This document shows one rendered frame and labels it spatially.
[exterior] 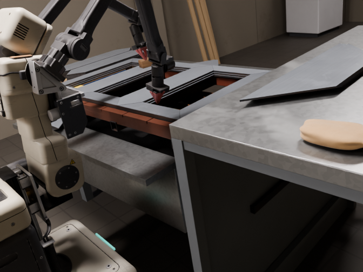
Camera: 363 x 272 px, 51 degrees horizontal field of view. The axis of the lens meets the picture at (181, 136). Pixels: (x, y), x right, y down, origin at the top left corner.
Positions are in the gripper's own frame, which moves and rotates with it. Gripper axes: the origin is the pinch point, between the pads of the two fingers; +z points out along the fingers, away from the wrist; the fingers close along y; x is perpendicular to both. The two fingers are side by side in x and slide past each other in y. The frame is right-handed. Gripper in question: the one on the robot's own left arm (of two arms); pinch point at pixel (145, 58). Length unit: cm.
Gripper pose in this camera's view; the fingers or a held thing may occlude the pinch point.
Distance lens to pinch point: 225.6
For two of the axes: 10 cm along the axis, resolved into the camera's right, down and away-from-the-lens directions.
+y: -6.5, 0.1, 7.6
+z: 3.2, 9.1, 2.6
